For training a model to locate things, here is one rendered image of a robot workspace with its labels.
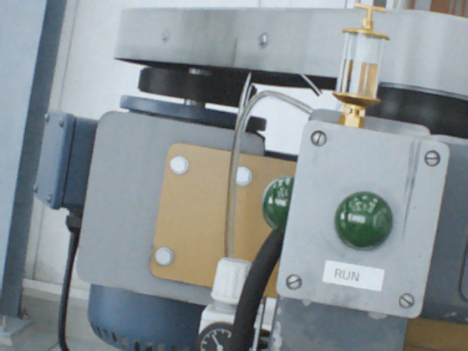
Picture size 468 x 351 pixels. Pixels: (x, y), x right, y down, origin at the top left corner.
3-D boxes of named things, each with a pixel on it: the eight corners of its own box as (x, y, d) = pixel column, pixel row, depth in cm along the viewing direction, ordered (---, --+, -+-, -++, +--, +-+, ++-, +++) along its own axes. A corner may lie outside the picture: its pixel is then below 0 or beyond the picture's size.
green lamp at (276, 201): (254, 231, 55) (264, 172, 54) (258, 226, 58) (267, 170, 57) (303, 239, 54) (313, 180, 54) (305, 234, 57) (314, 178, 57)
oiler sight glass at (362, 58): (334, 90, 60) (344, 30, 60) (334, 92, 63) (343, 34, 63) (378, 98, 60) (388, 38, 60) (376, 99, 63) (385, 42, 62)
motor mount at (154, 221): (69, 282, 98) (97, 108, 97) (85, 273, 104) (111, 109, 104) (373, 337, 96) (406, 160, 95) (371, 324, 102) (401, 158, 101)
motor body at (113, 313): (67, 345, 102) (105, 90, 101) (99, 320, 117) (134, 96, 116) (220, 376, 101) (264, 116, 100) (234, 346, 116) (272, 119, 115)
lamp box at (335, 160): (274, 296, 54) (304, 119, 53) (278, 283, 58) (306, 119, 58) (419, 320, 53) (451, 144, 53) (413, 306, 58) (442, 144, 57)
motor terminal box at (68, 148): (42, 235, 99) (62, 112, 99) (26, 219, 109) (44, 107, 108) (127, 245, 102) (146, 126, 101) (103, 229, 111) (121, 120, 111)
